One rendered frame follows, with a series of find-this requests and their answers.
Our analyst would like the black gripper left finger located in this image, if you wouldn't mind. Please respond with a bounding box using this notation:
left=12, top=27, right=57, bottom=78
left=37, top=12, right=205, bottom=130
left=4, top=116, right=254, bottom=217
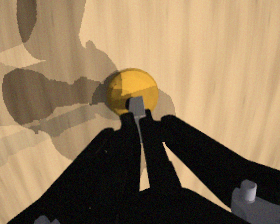
left=7, top=97, right=142, bottom=224

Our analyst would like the gold dome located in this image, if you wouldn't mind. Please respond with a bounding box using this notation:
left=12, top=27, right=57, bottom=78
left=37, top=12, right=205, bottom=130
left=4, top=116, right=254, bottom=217
left=107, top=68, right=159, bottom=116

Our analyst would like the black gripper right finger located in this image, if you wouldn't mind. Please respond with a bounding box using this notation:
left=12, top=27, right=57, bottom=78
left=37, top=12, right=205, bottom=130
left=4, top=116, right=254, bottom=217
left=136, top=96, right=280, bottom=224

